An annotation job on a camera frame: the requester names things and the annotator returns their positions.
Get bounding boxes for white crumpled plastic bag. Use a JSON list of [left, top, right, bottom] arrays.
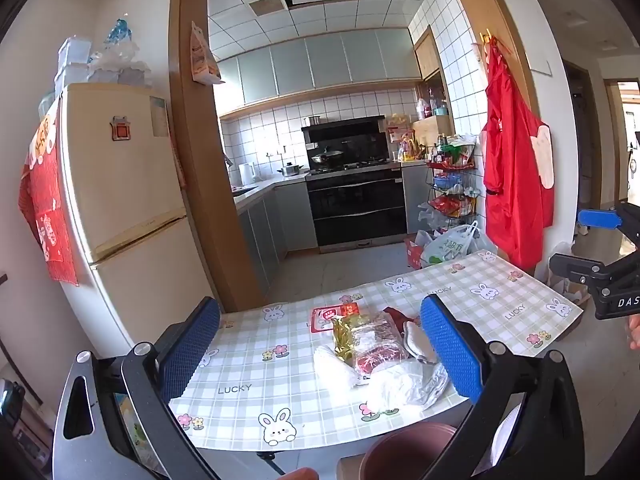
[[367, 360, 451, 413]]

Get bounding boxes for black wire storage rack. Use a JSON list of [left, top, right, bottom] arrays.
[[425, 145, 483, 233]]

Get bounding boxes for black wok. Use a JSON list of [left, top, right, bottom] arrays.
[[311, 147, 346, 167]]

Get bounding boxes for hanging orange snack bag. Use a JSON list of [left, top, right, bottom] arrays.
[[190, 21, 224, 86]]

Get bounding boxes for pile of clear plastic bags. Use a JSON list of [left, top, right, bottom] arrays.
[[87, 40, 151, 86]]

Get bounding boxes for group of condiment bottles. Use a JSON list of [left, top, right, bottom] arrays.
[[390, 130, 431, 163]]

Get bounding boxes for cream refrigerator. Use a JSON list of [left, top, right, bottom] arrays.
[[55, 82, 231, 361]]

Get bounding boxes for narrow grey base cabinet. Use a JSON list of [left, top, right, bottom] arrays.
[[401, 162, 432, 236]]

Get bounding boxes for stacked white plastic boxes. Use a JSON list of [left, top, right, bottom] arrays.
[[54, 35, 93, 96]]

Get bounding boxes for wooden wall cabinet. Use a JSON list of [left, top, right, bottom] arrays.
[[412, 25, 456, 146]]

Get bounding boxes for grey kitchen cabinets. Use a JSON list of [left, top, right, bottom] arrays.
[[232, 180, 318, 301], [215, 27, 423, 106]]

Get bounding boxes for green checked rabbit tablecloth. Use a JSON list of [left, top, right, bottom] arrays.
[[167, 249, 585, 453]]

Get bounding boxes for red printed cloth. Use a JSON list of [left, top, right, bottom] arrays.
[[18, 105, 80, 287]]

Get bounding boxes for red clear-window packet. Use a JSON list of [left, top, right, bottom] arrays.
[[310, 302, 361, 335]]

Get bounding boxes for pink plastic bin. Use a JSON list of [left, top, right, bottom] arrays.
[[360, 422, 458, 480]]

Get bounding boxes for grey lower kitchen cabinets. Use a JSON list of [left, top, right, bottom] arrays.
[[232, 180, 318, 301]]

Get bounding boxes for white green-printed plastic bag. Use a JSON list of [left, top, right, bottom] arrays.
[[420, 220, 496, 268]]

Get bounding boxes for translucent plastic bag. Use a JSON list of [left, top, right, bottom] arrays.
[[547, 240, 598, 311]]

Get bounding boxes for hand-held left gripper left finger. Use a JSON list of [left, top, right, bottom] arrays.
[[52, 296, 223, 480]]

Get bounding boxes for red cardboard box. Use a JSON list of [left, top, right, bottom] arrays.
[[404, 237, 431, 271]]

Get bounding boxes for red apron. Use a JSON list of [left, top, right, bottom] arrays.
[[481, 35, 556, 271]]

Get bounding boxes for black range hood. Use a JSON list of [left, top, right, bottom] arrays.
[[301, 115, 388, 161]]

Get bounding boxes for gold foil wrapper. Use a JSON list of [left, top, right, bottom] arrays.
[[331, 314, 373, 363]]

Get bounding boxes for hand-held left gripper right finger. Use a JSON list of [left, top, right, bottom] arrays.
[[419, 294, 586, 480]]

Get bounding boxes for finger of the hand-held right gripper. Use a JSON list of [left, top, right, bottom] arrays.
[[549, 253, 621, 285], [576, 200, 640, 251]]

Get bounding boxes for clear red-patterned snack bag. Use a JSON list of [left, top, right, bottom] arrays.
[[350, 310, 408, 376]]

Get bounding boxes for black built-in oven stove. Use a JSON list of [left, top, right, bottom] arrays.
[[305, 162, 408, 254]]

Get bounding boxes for grey upper kitchen cabinets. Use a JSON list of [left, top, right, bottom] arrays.
[[215, 27, 423, 106]]

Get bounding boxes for pale paper note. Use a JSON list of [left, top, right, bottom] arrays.
[[150, 96, 169, 137]]

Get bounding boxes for black table leg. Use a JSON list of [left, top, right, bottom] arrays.
[[257, 452, 286, 476]]

